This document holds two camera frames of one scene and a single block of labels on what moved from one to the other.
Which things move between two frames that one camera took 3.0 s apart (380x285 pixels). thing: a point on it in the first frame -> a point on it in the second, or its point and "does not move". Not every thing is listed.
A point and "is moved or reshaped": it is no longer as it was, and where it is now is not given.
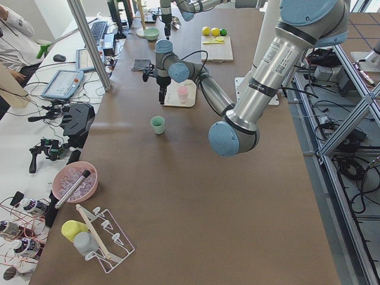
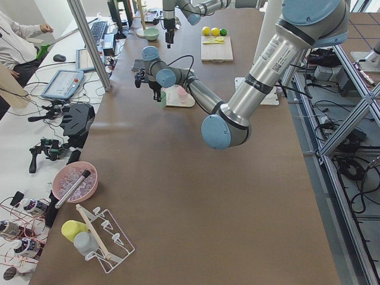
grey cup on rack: (86, 244) does not move
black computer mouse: (59, 57) does not move
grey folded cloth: (139, 64) does not move
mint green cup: (158, 123) is moved or reshaped
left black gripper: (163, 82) -> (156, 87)
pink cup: (183, 92) does not move
